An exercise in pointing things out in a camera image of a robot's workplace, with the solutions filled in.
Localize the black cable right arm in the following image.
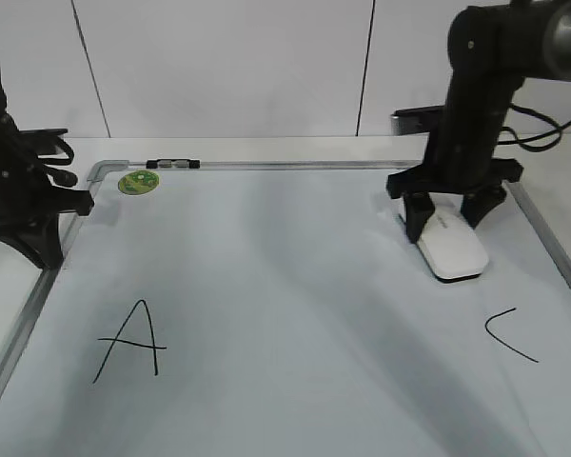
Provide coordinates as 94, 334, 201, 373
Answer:
497, 100, 571, 153

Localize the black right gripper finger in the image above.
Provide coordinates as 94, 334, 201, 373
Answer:
460, 184, 507, 229
404, 192, 435, 243

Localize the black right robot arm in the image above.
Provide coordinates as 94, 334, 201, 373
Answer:
386, 1, 571, 243

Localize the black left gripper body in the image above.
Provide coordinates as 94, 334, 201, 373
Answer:
0, 70, 93, 224

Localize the black silver marker pen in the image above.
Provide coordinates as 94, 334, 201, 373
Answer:
145, 159, 201, 169

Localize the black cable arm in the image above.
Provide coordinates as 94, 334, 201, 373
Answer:
23, 135, 79, 188
497, 100, 571, 153

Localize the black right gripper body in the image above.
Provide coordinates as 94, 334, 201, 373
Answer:
386, 106, 523, 199

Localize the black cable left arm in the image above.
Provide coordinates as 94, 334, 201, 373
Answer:
23, 135, 79, 188

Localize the white rectangular whiteboard eraser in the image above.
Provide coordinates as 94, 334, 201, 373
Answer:
416, 194, 489, 283

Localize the round green magnet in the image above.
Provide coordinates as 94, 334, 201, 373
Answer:
118, 169, 160, 196

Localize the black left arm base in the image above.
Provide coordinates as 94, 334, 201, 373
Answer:
20, 129, 69, 156

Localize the white whiteboard with aluminium frame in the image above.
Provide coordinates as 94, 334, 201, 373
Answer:
0, 163, 571, 456

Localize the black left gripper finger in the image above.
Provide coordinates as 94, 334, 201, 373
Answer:
0, 214, 64, 269

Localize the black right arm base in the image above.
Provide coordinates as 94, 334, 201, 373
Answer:
390, 105, 443, 136

